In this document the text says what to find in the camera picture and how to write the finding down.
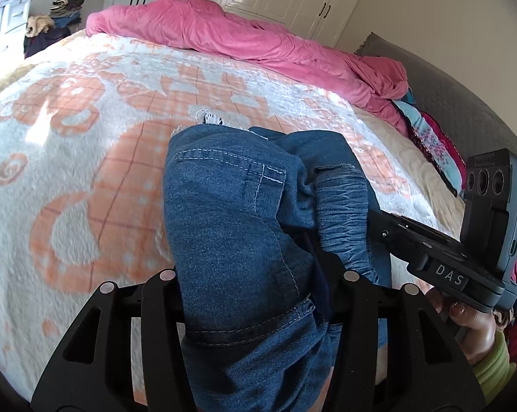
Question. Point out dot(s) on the dark purple suitcase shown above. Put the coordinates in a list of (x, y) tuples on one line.
[(46, 43)]

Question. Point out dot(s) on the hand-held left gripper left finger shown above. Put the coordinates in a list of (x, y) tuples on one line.
[(164, 302)]

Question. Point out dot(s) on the blue denim pants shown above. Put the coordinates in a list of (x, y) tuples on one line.
[(232, 231)]

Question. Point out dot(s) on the pink duvet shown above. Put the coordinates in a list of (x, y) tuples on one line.
[(241, 38)]

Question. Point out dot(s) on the stack of colourful folded clothes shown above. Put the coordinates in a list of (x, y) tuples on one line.
[(434, 146)]

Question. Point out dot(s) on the pile of loose clothes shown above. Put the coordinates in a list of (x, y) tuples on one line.
[(61, 10)]

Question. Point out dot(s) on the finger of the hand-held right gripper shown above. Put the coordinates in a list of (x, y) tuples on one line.
[(387, 231)]

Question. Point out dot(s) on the white wardrobe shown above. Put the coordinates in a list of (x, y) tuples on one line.
[(293, 0)]

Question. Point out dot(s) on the person's right forearm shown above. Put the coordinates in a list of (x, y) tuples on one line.
[(494, 364)]

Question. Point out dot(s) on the white and orange printed blanket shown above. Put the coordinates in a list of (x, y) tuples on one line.
[(91, 137)]

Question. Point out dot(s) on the white drawer cabinet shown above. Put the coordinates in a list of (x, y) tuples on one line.
[(9, 17)]

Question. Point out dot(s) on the grey padded headboard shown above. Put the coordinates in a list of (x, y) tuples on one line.
[(456, 86)]

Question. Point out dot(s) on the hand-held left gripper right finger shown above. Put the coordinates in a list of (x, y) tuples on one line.
[(361, 304)]

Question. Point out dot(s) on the person's right hand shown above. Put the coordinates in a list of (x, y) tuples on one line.
[(468, 326)]

